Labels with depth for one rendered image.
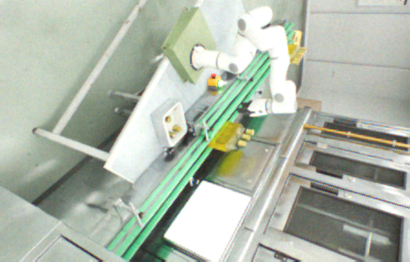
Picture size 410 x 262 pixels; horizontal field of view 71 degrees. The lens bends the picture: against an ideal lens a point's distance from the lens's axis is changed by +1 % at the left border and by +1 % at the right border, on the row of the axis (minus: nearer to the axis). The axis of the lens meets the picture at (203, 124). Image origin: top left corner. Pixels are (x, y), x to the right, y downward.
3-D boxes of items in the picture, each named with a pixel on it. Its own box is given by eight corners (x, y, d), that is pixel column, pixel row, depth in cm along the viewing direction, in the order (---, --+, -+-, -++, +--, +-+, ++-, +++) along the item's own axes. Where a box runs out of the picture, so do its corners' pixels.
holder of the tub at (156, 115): (161, 151, 170) (172, 154, 166) (149, 114, 154) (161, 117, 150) (178, 134, 181) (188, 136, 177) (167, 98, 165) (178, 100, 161)
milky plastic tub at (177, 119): (159, 145, 167) (171, 148, 162) (150, 114, 153) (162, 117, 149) (176, 127, 178) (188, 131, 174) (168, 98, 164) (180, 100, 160)
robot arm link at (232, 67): (213, 58, 152) (240, 61, 144) (225, 46, 159) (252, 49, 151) (216, 73, 158) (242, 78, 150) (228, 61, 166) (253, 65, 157)
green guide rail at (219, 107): (198, 125, 174) (210, 127, 171) (198, 124, 174) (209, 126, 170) (286, 23, 286) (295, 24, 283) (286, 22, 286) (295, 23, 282)
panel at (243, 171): (161, 240, 147) (219, 270, 130) (159, 237, 145) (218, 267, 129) (235, 135, 204) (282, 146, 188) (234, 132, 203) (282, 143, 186)
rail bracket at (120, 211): (112, 216, 140) (146, 234, 129) (99, 194, 130) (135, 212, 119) (118, 209, 143) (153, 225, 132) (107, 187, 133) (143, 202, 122)
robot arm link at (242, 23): (265, 52, 139) (243, 63, 132) (256, 7, 131) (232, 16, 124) (292, 51, 126) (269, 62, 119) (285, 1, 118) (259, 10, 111)
